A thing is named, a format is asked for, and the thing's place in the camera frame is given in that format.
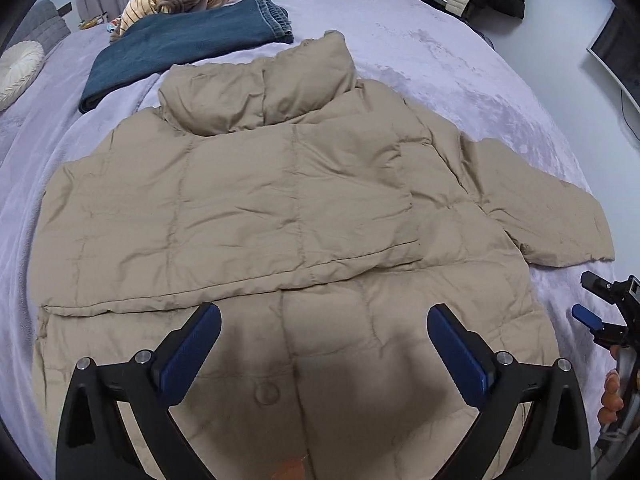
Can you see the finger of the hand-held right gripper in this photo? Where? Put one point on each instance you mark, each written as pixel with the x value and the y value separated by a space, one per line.
pixel 586 316
pixel 597 286

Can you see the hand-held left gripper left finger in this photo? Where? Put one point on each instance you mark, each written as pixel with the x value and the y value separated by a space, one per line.
pixel 192 342

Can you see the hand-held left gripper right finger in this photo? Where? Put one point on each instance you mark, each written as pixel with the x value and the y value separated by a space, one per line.
pixel 457 347

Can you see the beige puffer jacket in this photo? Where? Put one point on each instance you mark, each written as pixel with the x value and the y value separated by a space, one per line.
pixel 250 200

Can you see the person's right hand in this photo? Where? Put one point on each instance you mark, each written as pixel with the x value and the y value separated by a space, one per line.
pixel 611 397

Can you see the white framed monitor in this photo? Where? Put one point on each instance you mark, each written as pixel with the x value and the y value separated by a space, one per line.
pixel 617 50

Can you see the lavender fleece bed blanket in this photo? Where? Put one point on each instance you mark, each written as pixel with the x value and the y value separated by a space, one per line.
pixel 425 50

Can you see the folded blue jeans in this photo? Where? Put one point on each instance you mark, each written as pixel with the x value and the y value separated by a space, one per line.
pixel 175 40

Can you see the white round pleated cushion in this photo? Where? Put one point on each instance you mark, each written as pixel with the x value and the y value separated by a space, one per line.
pixel 17 72

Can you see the small colourful packets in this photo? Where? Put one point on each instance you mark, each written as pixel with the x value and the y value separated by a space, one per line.
pixel 97 23

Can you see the grey upholstered chair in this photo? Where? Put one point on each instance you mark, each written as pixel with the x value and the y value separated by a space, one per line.
pixel 37 25

